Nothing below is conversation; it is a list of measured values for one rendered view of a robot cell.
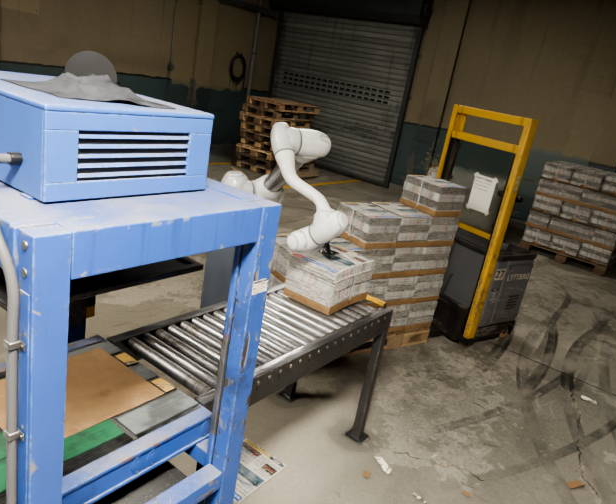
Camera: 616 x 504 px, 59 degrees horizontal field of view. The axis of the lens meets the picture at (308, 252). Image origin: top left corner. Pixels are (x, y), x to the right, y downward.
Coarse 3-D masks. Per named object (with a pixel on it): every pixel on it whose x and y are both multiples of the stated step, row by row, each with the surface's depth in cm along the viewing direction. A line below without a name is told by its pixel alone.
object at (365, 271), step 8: (336, 248) 292; (344, 248) 296; (344, 256) 281; (352, 256) 284; (360, 256) 287; (368, 264) 281; (360, 272) 277; (368, 272) 284; (360, 280) 280; (368, 280) 288; (360, 288) 284; (352, 296) 279
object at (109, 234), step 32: (0, 192) 115; (192, 192) 143; (224, 192) 148; (0, 224) 100; (64, 224) 102; (96, 224) 105; (128, 224) 109; (160, 224) 115; (192, 224) 123; (224, 224) 131; (256, 224) 141; (96, 256) 105; (128, 256) 111; (160, 256) 118
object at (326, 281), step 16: (304, 256) 270; (320, 256) 274; (288, 272) 275; (304, 272) 268; (320, 272) 261; (336, 272) 258; (288, 288) 277; (304, 288) 270; (320, 288) 265; (336, 288) 262; (336, 304) 268
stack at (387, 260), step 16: (336, 240) 379; (288, 256) 340; (368, 256) 373; (384, 256) 382; (400, 256) 391; (416, 256) 400; (384, 272) 387; (368, 288) 383; (384, 288) 392; (400, 288) 403; (400, 320) 415; (400, 336) 422; (352, 352) 400; (368, 352) 408
